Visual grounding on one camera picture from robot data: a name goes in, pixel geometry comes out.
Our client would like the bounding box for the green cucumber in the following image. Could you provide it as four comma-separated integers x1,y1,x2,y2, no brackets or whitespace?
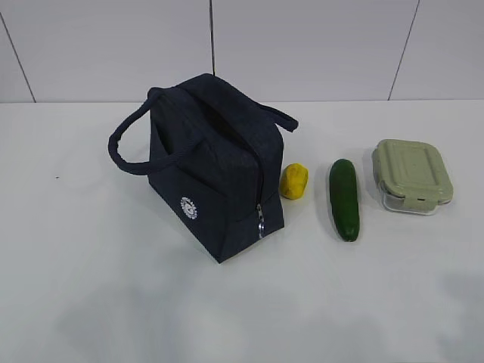
329,159,360,242

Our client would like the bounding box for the yellow lemon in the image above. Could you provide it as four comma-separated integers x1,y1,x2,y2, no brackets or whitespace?
279,163,309,200

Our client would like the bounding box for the navy blue fabric lunch bag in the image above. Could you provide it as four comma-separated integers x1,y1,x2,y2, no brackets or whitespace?
107,73,299,262

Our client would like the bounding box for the green lidded food container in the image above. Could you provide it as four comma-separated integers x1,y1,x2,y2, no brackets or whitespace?
371,139,454,216

